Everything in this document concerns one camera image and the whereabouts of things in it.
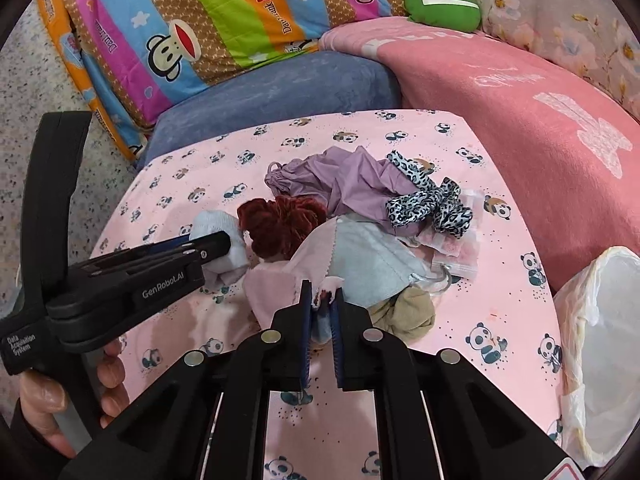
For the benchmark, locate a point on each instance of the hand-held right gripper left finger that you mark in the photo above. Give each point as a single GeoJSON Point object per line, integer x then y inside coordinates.
{"type": "Point", "coordinates": [306, 330]}

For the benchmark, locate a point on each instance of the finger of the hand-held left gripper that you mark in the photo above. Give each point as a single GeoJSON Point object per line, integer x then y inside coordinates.
{"type": "Point", "coordinates": [170, 246]}
{"type": "Point", "coordinates": [215, 246]}

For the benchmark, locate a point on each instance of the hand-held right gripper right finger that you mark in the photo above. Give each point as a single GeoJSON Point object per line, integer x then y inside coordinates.
{"type": "Point", "coordinates": [339, 345]}

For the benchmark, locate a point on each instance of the white sock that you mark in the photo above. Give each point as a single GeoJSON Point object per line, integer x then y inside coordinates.
{"type": "Point", "coordinates": [212, 221]}

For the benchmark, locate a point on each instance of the grey-blue garment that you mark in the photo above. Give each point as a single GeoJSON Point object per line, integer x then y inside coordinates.
{"type": "Point", "coordinates": [370, 265]}

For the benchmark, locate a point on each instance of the purple cloth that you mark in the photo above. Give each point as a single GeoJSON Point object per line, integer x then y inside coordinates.
{"type": "Point", "coordinates": [350, 180]}

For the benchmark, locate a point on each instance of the bin with white liner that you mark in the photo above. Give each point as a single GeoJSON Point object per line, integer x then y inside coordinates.
{"type": "Point", "coordinates": [605, 340]}

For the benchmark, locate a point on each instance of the person's left hand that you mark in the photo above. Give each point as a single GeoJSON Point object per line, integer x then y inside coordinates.
{"type": "Point", "coordinates": [45, 400]}

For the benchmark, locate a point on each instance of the red-brown yarn wig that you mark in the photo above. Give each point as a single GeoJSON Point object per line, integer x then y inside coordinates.
{"type": "Point", "coordinates": [275, 225]}

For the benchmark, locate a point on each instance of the khaki cloth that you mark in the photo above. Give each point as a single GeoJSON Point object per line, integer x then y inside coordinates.
{"type": "Point", "coordinates": [405, 317]}

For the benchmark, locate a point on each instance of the clear plastic bag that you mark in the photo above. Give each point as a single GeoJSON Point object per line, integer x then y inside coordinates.
{"type": "Point", "coordinates": [455, 255]}

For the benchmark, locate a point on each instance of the leopard print fabric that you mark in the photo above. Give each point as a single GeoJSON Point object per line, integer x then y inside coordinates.
{"type": "Point", "coordinates": [405, 210]}

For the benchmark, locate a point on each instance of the blue cushion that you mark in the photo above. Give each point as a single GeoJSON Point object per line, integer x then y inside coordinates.
{"type": "Point", "coordinates": [280, 90]}

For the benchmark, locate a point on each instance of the pink panda printed sheet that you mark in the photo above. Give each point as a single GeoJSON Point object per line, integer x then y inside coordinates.
{"type": "Point", "coordinates": [350, 135]}

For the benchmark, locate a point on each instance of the striped cartoon monkey pillow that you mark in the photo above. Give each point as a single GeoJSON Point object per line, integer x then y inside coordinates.
{"type": "Point", "coordinates": [225, 10]}

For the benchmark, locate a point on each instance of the orange blue cartoon pillow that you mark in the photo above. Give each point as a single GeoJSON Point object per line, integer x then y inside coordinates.
{"type": "Point", "coordinates": [55, 10]}

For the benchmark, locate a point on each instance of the pink blanket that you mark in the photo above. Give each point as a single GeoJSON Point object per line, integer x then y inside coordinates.
{"type": "Point", "coordinates": [500, 125]}

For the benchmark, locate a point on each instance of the green plush cushion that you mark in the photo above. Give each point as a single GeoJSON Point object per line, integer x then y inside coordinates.
{"type": "Point", "coordinates": [435, 7]}

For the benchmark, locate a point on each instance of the floral cloth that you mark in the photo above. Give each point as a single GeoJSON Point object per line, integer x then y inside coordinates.
{"type": "Point", "coordinates": [560, 20]}

